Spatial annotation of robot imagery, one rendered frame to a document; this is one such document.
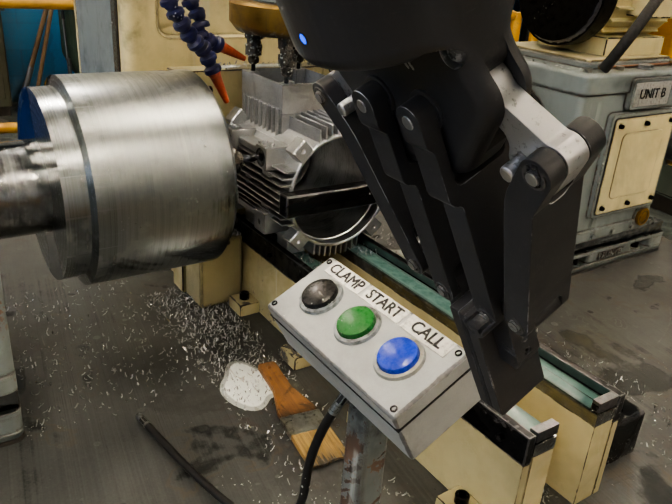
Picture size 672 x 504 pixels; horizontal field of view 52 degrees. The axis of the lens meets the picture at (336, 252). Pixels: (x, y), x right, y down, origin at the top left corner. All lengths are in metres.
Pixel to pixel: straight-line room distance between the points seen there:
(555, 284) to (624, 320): 0.94
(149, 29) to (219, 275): 0.38
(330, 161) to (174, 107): 0.34
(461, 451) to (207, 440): 0.28
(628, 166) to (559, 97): 0.20
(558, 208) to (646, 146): 1.12
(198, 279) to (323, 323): 0.55
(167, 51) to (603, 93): 0.69
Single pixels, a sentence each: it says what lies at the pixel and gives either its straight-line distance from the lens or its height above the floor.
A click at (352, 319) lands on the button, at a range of 0.51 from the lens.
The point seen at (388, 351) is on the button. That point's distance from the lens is 0.48.
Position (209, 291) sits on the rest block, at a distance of 1.06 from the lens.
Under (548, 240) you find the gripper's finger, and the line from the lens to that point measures 0.24.
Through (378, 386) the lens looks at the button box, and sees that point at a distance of 0.47.
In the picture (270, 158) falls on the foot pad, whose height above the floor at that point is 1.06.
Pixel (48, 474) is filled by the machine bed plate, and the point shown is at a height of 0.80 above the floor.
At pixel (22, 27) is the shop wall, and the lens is 6.03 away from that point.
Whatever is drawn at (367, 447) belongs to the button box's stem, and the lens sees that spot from 0.57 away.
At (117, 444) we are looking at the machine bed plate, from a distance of 0.83.
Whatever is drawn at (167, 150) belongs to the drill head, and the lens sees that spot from 0.79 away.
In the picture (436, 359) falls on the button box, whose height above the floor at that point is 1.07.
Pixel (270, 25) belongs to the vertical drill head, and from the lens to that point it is 0.92.
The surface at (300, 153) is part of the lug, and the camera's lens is 0.88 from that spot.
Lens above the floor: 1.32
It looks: 24 degrees down
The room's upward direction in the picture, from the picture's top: 4 degrees clockwise
